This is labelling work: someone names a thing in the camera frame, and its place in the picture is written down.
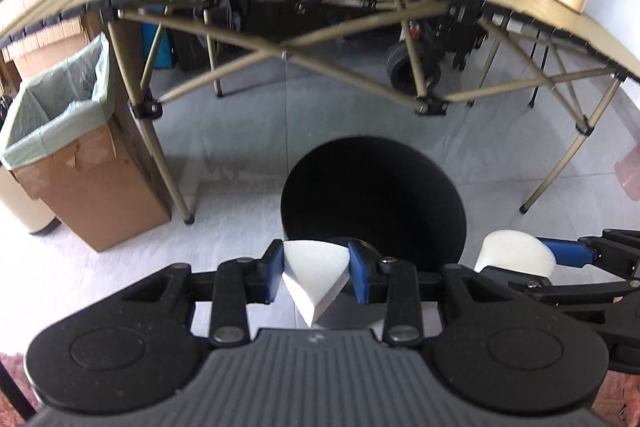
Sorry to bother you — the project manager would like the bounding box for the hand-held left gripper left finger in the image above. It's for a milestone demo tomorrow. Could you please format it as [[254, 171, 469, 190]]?
[[122, 239, 286, 349]]

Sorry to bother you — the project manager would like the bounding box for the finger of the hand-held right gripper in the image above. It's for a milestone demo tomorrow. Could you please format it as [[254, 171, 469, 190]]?
[[477, 268, 640, 308], [537, 229, 640, 280]]

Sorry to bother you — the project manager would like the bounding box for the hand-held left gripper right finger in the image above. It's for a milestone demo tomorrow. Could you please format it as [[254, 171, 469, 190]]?
[[347, 241, 511, 349]]

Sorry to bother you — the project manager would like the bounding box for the white wedge sponge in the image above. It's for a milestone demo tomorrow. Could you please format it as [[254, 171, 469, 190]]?
[[281, 239, 351, 330]]

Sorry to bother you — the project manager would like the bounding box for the white round sponge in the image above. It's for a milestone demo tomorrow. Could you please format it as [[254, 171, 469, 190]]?
[[474, 230, 557, 280]]

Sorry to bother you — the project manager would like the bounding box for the black round bin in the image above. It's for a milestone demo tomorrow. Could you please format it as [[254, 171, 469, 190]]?
[[279, 136, 469, 275]]

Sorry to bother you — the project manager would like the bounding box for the pink fuzzy cloth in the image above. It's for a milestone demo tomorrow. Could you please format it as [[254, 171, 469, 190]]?
[[0, 349, 640, 427]]

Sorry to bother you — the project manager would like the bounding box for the pink translucent object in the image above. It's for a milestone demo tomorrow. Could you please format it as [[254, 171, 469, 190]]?
[[614, 151, 640, 198]]

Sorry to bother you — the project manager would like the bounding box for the large brown cardboard box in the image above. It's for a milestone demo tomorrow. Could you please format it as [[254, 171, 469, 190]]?
[[0, 34, 173, 253]]

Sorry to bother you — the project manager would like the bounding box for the black wheeled cart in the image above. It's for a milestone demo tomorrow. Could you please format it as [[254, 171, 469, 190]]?
[[385, 7, 488, 95]]

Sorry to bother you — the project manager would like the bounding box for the blue box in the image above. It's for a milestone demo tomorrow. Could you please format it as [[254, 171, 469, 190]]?
[[142, 22, 176, 70]]

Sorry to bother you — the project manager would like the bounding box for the beige round trash can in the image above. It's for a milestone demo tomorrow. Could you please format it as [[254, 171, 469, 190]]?
[[0, 167, 63, 235]]

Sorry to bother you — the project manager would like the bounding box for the green trash bag liner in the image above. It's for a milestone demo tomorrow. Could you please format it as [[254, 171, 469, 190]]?
[[0, 34, 111, 170]]

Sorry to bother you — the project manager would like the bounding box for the stack of corrugated cardboard sheets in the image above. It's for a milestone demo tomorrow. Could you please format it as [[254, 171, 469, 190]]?
[[0, 0, 87, 64]]

